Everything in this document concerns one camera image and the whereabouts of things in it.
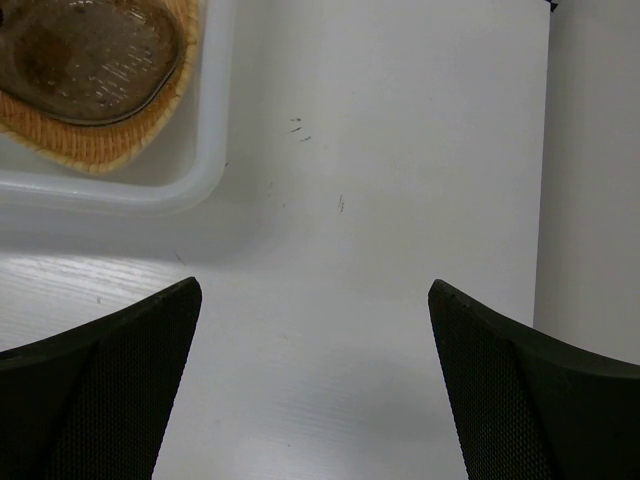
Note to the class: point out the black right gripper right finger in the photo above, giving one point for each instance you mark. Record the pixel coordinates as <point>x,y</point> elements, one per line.
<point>529,406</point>

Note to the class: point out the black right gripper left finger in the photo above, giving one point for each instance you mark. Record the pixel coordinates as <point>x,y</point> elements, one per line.
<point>94,402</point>

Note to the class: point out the translucent white plastic bin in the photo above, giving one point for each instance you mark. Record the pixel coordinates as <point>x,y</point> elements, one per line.
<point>180,168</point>

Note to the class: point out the woven bamboo fan tray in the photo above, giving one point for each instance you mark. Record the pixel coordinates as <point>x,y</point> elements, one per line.
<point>102,149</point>

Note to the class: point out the smoky glass plate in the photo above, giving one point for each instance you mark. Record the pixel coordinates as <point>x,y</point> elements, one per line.
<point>88,63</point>

